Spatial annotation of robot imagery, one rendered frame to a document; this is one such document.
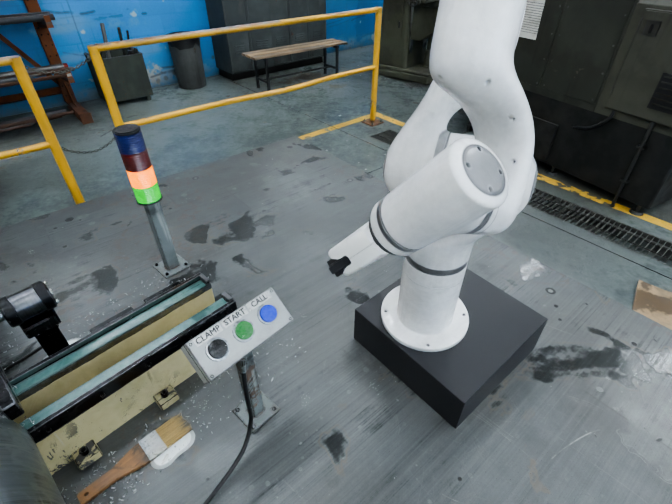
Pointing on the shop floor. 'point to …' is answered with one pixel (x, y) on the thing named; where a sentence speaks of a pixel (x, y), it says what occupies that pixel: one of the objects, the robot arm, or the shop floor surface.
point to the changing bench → (292, 53)
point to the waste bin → (188, 63)
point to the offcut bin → (123, 72)
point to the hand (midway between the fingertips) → (340, 263)
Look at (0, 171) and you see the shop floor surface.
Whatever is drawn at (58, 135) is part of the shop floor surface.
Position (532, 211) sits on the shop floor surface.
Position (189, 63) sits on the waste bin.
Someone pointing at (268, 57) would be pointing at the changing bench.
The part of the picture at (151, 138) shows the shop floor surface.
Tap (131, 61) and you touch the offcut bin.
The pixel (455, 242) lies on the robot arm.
